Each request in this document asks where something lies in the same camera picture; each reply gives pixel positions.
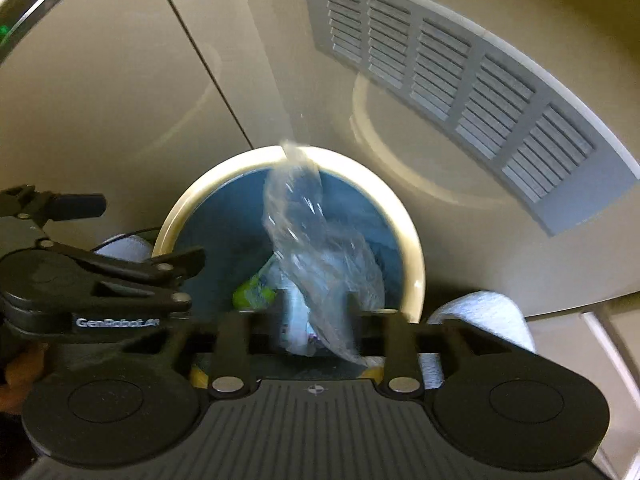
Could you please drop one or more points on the round white trash bin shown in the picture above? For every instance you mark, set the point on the round white trash bin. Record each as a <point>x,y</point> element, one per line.
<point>400,220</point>

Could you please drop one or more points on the person's left hand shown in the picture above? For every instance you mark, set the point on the person's left hand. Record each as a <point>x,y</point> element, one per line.
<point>20,372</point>

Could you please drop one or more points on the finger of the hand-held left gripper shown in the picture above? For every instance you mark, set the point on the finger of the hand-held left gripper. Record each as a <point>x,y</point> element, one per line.
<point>150,267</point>
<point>75,206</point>

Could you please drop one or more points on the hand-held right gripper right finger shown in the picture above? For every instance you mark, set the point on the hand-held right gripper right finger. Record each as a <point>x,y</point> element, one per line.
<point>400,345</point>

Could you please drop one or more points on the green and yellow wrapper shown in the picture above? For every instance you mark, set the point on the green and yellow wrapper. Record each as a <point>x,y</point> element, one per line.
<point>252,291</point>

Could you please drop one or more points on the clear plastic bag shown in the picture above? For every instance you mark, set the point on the clear plastic bag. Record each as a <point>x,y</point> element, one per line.
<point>320,260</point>

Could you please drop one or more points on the pale textured roll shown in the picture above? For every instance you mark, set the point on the pale textured roll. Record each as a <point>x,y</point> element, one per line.
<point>125,247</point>
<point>482,317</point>

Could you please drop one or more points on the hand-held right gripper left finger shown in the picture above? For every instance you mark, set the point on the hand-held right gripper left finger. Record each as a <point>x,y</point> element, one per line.
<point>232,345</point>

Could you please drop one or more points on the grey vent grille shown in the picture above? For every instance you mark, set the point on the grey vent grille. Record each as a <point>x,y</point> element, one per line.
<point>465,85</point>

